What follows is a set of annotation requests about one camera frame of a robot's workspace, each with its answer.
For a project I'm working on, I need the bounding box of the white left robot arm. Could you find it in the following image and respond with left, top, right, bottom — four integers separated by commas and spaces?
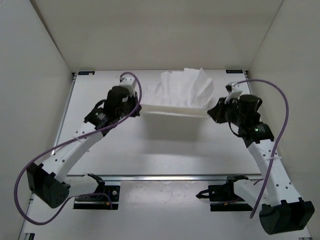
26, 85, 141, 209

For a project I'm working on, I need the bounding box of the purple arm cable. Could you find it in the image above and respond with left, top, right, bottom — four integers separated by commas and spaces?
13, 72, 143, 225
234, 79, 290, 219

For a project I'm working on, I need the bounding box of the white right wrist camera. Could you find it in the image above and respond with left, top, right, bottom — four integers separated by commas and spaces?
224, 82, 243, 104

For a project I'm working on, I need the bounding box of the black right corner label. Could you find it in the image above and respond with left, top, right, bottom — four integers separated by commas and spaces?
225, 69, 243, 74

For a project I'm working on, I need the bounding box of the white pleated skirt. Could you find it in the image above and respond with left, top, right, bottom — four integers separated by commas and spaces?
141, 68, 215, 118

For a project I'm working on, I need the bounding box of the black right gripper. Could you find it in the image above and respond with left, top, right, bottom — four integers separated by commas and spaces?
208, 97, 245, 127

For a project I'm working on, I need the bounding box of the aluminium front table rail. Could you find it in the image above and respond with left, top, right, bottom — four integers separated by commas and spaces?
97, 174, 261, 183

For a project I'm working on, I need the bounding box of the black corner bracket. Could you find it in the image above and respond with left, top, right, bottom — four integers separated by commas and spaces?
77, 71, 95, 76

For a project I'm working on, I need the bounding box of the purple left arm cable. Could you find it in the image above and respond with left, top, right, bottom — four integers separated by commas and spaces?
13, 72, 143, 225

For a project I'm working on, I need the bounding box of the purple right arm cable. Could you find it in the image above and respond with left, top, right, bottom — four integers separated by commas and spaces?
234, 79, 290, 219

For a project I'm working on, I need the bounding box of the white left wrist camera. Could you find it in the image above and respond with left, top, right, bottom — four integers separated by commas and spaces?
119, 76, 137, 96

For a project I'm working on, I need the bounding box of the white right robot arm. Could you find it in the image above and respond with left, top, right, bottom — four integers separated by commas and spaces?
207, 94, 315, 235

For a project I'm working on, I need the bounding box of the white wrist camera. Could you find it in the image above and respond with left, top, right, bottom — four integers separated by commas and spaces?
119, 76, 137, 96
224, 82, 243, 104

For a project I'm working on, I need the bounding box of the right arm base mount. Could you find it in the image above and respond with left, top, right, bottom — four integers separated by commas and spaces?
195, 175, 253, 212

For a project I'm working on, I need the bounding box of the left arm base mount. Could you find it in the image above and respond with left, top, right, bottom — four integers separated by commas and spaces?
73, 173, 121, 211

